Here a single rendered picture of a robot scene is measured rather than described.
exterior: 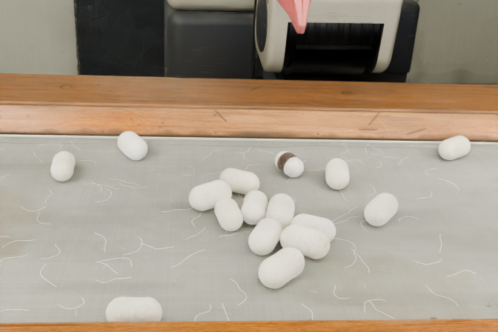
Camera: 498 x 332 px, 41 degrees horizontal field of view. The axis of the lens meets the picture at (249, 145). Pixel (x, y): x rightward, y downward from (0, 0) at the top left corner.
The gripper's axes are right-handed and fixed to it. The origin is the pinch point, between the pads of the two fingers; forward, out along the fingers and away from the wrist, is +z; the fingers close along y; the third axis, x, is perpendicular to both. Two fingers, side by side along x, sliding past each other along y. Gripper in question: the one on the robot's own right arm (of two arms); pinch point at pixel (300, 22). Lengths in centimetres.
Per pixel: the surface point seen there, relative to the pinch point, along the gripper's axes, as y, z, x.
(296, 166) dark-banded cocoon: -1.1, 14.1, 1.6
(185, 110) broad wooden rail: -10.9, 5.3, 7.9
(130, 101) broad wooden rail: -16.5, 4.0, 8.5
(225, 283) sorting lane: -7.8, 26.3, -7.1
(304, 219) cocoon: -1.8, 21.2, -5.1
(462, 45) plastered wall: 100, -111, 171
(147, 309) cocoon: -12.7, 28.7, -11.5
